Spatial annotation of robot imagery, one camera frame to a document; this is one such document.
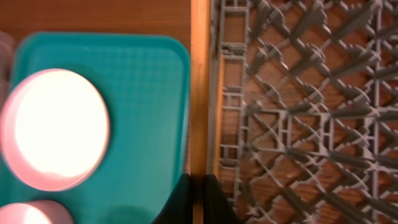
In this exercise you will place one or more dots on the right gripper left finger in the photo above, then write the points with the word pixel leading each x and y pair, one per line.
pixel 178 208

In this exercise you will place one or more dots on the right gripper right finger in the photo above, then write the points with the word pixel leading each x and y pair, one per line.
pixel 217 209

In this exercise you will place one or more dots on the small pink bowl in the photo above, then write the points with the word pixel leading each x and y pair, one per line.
pixel 36 212

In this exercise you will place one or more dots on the grey dishwasher rack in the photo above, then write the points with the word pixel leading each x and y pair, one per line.
pixel 309 121

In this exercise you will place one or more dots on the teal serving tray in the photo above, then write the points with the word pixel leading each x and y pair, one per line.
pixel 145 82

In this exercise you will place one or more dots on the large white plate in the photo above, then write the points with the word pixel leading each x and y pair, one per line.
pixel 55 130

